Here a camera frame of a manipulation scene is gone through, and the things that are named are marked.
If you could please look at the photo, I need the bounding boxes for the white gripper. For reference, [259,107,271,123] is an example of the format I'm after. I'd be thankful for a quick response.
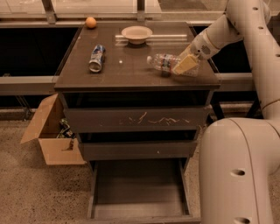
[172,28,221,75]

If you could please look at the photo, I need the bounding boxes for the clear plastic water bottle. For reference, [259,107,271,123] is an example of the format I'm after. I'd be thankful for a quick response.
[146,52,200,78]

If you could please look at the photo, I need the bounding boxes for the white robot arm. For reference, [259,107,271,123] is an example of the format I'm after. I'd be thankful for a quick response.
[179,0,280,224]

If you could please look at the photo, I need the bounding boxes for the grey top drawer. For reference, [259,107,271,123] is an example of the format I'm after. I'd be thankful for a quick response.
[64,106,210,133]

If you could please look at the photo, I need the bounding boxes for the grey drawer cabinet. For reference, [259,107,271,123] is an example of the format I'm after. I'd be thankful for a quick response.
[53,20,221,165]

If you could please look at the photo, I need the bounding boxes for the grey middle drawer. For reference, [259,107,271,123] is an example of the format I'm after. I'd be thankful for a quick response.
[79,141,197,161]

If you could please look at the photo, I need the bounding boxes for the grey open bottom drawer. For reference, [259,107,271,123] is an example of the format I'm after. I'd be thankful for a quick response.
[87,158,200,224]

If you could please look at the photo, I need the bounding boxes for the white paper bowl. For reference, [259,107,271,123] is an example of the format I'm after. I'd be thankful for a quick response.
[122,25,152,45]

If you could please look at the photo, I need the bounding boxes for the black rolling table stand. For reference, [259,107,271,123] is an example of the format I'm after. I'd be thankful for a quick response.
[206,100,263,125]

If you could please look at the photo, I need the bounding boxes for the crushed blue soda can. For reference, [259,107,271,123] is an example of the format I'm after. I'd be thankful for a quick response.
[88,45,106,73]

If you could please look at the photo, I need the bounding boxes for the orange fruit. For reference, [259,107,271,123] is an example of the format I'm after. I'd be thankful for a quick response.
[85,17,97,29]

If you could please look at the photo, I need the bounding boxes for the cans inside cardboard box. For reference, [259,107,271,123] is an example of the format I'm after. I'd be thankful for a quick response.
[57,118,74,138]

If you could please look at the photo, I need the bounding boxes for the open cardboard box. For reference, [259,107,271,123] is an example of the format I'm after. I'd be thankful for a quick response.
[21,94,86,165]

